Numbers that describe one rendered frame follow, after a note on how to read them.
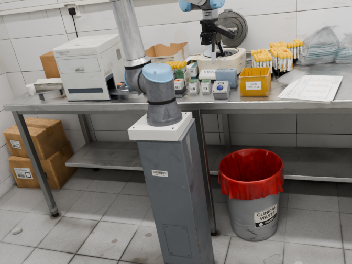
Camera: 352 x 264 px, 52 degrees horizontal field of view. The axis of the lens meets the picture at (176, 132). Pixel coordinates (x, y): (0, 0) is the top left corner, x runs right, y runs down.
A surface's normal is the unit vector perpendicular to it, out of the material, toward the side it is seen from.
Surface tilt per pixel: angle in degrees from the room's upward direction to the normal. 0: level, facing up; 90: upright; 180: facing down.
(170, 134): 90
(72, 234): 0
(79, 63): 90
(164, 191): 90
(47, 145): 91
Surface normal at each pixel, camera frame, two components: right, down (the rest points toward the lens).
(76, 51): -0.31, 0.46
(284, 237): -0.15, -0.88
